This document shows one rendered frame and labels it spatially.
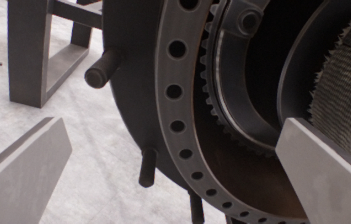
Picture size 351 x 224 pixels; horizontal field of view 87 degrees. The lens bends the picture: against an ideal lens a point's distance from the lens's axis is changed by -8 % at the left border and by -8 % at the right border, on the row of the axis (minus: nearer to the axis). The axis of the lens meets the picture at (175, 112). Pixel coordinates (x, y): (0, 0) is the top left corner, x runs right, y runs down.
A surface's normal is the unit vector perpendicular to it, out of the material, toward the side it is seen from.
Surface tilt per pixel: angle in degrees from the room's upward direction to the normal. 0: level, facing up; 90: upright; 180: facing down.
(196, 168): 90
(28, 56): 90
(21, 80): 90
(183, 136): 90
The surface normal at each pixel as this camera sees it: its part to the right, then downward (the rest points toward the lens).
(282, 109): 0.02, 0.51
